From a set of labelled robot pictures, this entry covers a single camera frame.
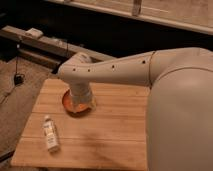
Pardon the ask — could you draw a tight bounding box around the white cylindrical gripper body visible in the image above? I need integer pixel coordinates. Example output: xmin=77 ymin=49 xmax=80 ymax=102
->
xmin=70 ymin=83 xmax=93 ymax=108

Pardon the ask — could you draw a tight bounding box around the small white labelled bottle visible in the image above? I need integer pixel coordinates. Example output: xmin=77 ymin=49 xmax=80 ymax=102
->
xmin=43 ymin=115 xmax=60 ymax=153

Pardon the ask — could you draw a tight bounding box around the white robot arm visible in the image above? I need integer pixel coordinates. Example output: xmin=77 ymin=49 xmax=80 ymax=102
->
xmin=58 ymin=48 xmax=213 ymax=171

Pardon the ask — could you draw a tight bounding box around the orange ceramic bowl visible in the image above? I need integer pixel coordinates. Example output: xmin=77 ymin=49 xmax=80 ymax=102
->
xmin=62 ymin=90 xmax=96 ymax=115

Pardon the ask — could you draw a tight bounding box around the wooden cutting board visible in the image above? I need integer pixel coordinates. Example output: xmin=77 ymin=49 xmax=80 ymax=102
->
xmin=11 ymin=79 xmax=149 ymax=171

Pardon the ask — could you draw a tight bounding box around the small white box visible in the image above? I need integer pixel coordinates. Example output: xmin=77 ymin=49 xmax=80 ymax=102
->
xmin=25 ymin=28 xmax=43 ymax=38

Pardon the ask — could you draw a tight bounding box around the long wooden beam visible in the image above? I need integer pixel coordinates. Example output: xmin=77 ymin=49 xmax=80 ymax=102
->
xmin=0 ymin=25 xmax=113 ymax=61

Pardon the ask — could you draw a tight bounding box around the black cable with plug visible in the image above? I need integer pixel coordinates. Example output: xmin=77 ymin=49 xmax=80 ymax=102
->
xmin=13 ymin=39 xmax=25 ymax=86

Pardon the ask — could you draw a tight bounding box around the wooden upright post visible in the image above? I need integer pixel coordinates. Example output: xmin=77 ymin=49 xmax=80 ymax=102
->
xmin=132 ymin=0 xmax=142 ymax=16

